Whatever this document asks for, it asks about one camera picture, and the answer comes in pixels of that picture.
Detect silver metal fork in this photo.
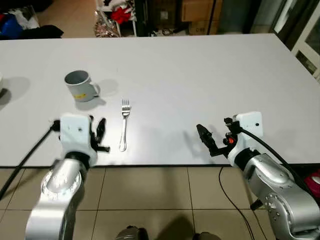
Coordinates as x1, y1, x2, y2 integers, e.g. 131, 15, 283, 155
119, 99, 131, 152

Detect grey ceramic mug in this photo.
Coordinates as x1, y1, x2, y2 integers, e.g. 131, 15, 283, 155
64, 70, 101, 103

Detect red floor appliance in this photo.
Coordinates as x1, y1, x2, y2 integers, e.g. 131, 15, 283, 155
303, 169, 320, 202

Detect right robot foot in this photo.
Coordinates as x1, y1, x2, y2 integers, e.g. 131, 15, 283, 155
192, 231, 222, 240

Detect small cardboard box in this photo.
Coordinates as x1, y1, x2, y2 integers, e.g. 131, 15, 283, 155
187, 21, 219, 36

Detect black bag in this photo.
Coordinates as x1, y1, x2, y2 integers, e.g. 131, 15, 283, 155
17, 24, 65, 40

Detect white glass-door cabinet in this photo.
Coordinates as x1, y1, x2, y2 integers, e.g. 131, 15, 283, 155
291, 4, 320, 82

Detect white metal rack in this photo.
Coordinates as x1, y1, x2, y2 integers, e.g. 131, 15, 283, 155
95, 0, 139, 38

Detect red cloth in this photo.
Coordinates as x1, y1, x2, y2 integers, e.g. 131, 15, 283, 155
110, 6, 132, 24

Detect large cardboard box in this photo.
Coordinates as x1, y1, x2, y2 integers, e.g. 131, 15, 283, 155
181, 0, 224, 23

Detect white plastic bag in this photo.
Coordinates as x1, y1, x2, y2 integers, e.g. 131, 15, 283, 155
9, 8, 40, 30

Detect blue bag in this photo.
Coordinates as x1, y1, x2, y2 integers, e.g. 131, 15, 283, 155
0, 14, 24, 40

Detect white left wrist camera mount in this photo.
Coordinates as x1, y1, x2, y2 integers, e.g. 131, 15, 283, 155
59, 113, 99, 166

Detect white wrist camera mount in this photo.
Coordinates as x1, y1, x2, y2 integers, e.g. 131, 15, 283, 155
59, 113, 99, 166
227, 112, 264, 166

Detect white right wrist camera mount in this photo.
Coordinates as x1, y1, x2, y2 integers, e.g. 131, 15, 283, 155
227, 112, 264, 166

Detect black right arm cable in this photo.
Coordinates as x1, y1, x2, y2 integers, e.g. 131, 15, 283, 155
237, 126, 315, 201

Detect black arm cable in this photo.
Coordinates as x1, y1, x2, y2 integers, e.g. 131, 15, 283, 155
0, 120, 62, 201
237, 126, 315, 201

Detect thin black floor cable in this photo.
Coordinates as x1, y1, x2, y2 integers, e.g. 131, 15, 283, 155
218, 166, 257, 240

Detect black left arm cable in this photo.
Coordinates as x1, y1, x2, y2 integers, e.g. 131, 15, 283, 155
0, 120, 62, 201

